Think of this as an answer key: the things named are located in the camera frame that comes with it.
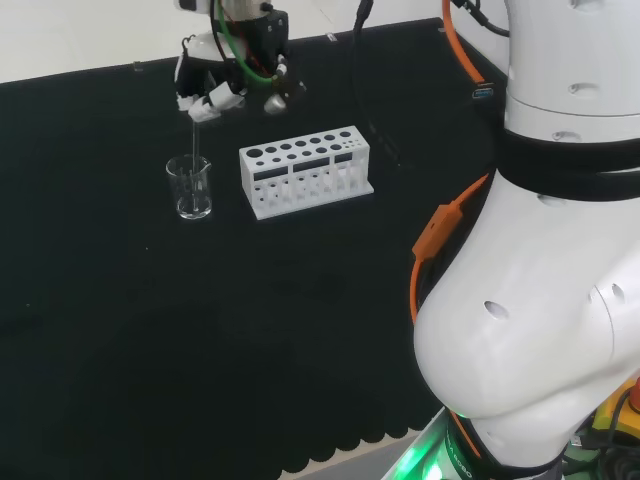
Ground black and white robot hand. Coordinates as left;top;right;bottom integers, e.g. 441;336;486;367
173;31;250;124

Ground clear glass rod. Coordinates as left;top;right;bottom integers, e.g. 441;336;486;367
190;116;204;201

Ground white test tube rack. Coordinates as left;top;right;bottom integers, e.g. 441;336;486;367
238;124;376;222

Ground clear glass beaker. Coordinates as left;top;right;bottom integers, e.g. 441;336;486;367
165;154;214;221

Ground black bench cloth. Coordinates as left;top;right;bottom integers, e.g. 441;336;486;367
0;17;509;480

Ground pale board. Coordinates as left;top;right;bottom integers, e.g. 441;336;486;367
282;430;437;480

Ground yellow stop button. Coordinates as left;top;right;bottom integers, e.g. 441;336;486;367
591;378;640;447

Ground green cable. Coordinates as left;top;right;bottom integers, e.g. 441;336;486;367
209;0;274;87

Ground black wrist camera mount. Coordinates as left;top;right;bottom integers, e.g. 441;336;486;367
243;7;308;117

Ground thick black cable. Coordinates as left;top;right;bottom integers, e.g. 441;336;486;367
350;0;404;169

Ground orange cable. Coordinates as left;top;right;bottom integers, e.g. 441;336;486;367
409;0;494;459

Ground thin black cable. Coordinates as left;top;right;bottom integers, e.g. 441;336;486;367
451;0;512;37

